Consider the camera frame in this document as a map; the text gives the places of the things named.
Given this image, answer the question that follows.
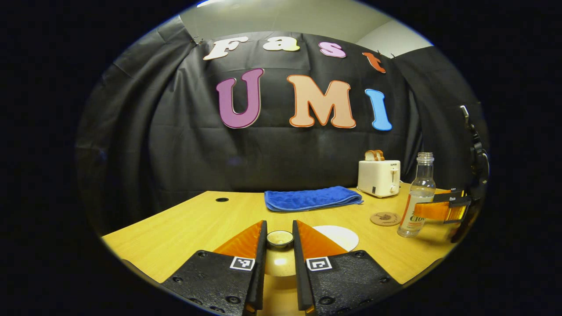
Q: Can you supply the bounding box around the black backdrop cloth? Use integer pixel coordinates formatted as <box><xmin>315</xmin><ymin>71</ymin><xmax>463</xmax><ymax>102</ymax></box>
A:
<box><xmin>75</xmin><ymin>15</ymin><xmax>486</xmax><ymax>235</ymax></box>

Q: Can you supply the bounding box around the clear water bottle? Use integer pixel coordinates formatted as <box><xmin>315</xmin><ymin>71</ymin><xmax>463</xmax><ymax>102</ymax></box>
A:
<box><xmin>397</xmin><ymin>152</ymin><xmax>436</xmax><ymax>238</ymax></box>

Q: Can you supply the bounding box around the round wooden coaster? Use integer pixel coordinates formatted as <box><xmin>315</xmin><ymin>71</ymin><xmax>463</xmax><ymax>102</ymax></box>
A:
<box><xmin>370</xmin><ymin>212</ymin><xmax>401</xmax><ymax>227</ymax></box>

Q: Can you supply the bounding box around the cream teacup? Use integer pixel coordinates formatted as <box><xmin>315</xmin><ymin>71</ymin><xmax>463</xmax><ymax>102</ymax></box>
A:
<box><xmin>313</xmin><ymin>225</ymin><xmax>359</xmax><ymax>252</ymax></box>

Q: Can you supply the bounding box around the white toaster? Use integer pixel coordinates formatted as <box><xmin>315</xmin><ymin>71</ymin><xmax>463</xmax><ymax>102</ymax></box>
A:
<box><xmin>357</xmin><ymin>160</ymin><xmax>401</xmax><ymax>198</ymax></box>

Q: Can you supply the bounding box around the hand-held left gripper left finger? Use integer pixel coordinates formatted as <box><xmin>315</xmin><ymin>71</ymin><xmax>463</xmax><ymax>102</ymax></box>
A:
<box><xmin>160</xmin><ymin>220</ymin><xmax>268</xmax><ymax>316</ymax></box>

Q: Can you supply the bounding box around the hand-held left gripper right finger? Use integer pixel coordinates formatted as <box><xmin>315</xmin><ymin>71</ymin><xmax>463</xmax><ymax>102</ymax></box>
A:
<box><xmin>292</xmin><ymin>220</ymin><xmax>402</xmax><ymax>316</ymax></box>

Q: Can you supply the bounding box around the folded blue towel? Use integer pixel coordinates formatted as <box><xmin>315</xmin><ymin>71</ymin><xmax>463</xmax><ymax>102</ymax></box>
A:
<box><xmin>264</xmin><ymin>186</ymin><xmax>364</xmax><ymax>212</ymax></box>

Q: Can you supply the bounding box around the cream teacup lid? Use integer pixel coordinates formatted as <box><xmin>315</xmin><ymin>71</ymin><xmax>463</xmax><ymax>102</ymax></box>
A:
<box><xmin>263</xmin><ymin>230</ymin><xmax>297</xmax><ymax>277</ymax></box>

